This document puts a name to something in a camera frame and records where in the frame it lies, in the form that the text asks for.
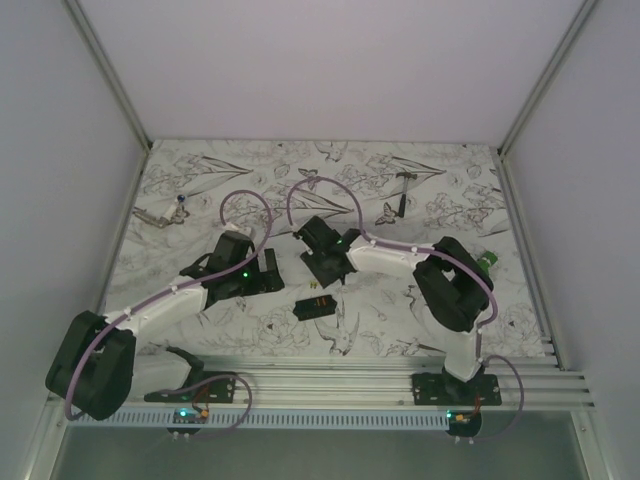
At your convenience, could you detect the black fuse box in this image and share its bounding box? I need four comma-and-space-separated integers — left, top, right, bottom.
292, 295, 337, 321

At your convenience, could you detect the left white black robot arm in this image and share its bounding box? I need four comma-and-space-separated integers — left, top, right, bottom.
45, 230, 284, 421

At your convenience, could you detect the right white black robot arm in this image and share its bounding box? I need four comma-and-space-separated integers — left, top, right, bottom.
293, 216, 497, 405

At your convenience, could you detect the floral patterned table mat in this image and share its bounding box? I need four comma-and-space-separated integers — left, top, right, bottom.
106, 140, 548, 357

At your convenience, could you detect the metal clip with blue bead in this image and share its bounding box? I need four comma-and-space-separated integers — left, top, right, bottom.
132, 194, 190, 229

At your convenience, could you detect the small black hammer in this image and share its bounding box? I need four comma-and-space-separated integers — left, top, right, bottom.
396, 171, 417, 218

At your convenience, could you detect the left small circuit board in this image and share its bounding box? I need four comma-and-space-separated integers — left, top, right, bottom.
173, 407, 209, 425

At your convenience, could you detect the small circuit board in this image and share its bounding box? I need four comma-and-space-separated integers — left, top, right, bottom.
446, 410, 481, 425
173, 407, 209, 425

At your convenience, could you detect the green plastic connector part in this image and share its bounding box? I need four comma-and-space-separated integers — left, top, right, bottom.
477, 251, 498, 273

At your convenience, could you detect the right small circuit board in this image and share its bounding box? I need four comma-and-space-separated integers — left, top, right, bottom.
446, 410, 481, 425

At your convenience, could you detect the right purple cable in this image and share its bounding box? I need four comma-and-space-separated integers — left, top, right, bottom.
287, 175, 524, 445

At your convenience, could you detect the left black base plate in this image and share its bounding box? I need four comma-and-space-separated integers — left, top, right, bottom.
143, 371, 237, 407

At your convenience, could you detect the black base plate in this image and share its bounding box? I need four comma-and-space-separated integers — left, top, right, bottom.
411, 371, 502, 407
143, 371, 237, 407

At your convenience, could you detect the aluminium rail frame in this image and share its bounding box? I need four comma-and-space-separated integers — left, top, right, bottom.
47, 349, 599, 412

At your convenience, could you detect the grey slotted cable duct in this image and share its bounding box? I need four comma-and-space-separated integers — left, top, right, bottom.
112, 409, 454, 430

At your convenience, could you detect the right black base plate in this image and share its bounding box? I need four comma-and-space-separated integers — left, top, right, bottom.
411, 371, 502, 407

